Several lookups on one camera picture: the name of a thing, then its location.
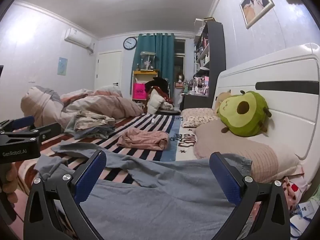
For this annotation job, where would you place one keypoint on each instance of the green avocado plush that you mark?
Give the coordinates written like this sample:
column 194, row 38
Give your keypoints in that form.
column 240, row 120

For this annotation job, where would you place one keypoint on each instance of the wig head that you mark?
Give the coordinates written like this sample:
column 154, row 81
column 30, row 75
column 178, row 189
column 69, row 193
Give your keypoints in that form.
column 179, row 80

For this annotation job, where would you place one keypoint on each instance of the glass display case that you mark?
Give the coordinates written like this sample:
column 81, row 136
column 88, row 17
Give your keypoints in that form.
column 147, row 61

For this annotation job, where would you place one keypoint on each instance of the grey-blue sweater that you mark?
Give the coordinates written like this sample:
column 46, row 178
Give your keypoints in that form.
column 155, row 200

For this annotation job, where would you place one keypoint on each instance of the light blue garment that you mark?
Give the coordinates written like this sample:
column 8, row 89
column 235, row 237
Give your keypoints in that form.
column 95, row 133

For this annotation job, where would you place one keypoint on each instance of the round wall clock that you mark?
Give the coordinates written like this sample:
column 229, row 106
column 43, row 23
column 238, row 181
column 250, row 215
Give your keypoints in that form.
column 130, row 43

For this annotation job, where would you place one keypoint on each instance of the dark bookshelf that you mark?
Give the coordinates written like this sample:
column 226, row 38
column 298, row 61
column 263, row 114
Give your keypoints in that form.
column 217, row 50

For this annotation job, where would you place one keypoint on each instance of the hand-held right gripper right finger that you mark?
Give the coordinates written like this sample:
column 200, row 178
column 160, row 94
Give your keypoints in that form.
column 225, row 180

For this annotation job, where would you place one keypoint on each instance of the pink and grey duvet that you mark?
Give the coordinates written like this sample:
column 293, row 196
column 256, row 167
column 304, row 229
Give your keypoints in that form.
column 82, row 102

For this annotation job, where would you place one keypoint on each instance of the red patterned sheet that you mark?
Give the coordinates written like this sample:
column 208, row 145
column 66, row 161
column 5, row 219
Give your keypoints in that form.
column 293, row 190

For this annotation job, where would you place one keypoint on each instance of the person's left hand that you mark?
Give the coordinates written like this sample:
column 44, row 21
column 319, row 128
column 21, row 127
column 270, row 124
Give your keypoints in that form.
column 11, row 182

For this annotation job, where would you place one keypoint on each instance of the pile of clothes on chair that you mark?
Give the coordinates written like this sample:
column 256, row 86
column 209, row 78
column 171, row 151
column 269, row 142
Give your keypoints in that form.
column 158, row 97

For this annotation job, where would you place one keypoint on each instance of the window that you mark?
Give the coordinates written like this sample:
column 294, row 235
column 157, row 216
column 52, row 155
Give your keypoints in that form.
column 179, row 55

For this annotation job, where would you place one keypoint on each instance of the blue wall poster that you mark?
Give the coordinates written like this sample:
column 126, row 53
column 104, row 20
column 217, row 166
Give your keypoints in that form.
column 62, row 66

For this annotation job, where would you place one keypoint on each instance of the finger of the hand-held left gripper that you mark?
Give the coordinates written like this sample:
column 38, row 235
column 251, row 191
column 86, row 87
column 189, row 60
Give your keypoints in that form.
column 50, row 132
column 23, row 123

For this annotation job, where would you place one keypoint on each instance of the pink box on shelf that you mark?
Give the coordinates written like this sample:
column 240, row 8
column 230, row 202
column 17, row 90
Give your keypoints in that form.
column 139, row 91

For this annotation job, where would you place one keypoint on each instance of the yellow shelf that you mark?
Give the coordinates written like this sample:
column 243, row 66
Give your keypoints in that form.
column 150, row 73

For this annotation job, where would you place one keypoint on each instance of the cluster of desk cosmetics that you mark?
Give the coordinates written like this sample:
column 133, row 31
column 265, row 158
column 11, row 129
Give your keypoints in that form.
column 197, row 86

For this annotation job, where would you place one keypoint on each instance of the teal curtain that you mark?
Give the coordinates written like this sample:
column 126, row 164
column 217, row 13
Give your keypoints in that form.
column 162, row 55

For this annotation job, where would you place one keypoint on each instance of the white headboard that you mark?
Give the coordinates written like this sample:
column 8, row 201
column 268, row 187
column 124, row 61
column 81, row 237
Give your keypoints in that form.
column 287, row 100

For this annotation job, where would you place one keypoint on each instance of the white air conditioner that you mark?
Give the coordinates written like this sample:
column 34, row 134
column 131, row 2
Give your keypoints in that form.
column 78, row 38

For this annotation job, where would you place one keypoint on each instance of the pink folded garment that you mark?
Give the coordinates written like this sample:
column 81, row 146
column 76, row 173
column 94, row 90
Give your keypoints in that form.
column 142, row 138

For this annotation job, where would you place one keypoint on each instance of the striped blanket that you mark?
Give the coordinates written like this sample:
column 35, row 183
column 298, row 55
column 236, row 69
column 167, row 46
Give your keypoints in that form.
column 150, row 123

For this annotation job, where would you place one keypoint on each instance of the floral pillow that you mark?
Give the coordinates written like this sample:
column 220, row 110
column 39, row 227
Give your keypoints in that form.
column 197, row 116

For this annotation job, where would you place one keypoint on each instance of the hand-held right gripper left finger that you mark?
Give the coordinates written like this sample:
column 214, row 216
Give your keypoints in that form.
column 93, row 175

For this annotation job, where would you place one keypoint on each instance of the framed wall picture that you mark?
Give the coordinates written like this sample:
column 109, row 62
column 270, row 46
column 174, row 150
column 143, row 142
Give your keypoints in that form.
column 256, row 3

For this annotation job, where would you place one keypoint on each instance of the dark desk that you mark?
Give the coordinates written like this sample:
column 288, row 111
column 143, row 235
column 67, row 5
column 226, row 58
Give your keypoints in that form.
column 197, row 102

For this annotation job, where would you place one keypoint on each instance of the beige pillow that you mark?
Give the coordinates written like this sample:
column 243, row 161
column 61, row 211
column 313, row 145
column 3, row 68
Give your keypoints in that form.
column 250, row 155

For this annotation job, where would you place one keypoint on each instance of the tan plush toy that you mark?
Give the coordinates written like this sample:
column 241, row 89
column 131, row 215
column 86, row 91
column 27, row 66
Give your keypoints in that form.
column 221, row 98

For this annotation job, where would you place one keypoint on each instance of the beige patterned garment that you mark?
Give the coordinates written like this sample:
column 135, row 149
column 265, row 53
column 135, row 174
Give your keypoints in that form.
column 90, row 121

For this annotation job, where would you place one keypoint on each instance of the white door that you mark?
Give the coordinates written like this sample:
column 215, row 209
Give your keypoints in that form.
column 108, row 70

